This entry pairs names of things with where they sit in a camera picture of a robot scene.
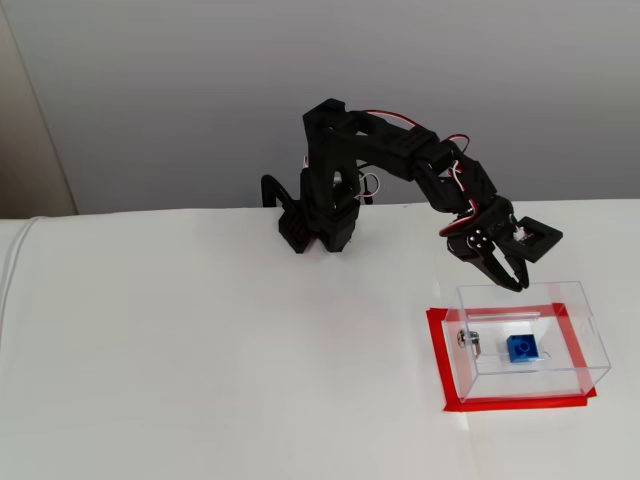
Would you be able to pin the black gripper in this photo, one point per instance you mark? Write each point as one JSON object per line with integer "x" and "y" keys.
{"x": 492, "y": 246}

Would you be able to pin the blue lego brick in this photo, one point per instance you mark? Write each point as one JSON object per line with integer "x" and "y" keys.
{"x": 522, "y": 347}

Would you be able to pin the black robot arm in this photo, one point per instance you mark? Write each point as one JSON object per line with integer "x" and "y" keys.
{"x": 390, "y": 145}

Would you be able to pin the transparent plastic box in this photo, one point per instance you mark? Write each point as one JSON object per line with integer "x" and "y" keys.
{"x": 530, "y": 380}

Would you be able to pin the silver cam lock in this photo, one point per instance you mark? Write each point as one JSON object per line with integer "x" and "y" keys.
{"x": 469, "y": 340}

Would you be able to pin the red tape rectangle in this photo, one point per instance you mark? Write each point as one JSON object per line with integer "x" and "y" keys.
{"x": 440, "y": 360}

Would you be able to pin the black table clamp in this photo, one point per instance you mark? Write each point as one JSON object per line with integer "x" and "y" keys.
{"x": 272, "y": 186}

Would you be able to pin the white table cover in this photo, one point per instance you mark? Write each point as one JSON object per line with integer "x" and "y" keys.
{"x": 200, "y": 380}

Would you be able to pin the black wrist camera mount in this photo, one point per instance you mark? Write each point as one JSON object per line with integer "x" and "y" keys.
{"x": 542, "y": 240}

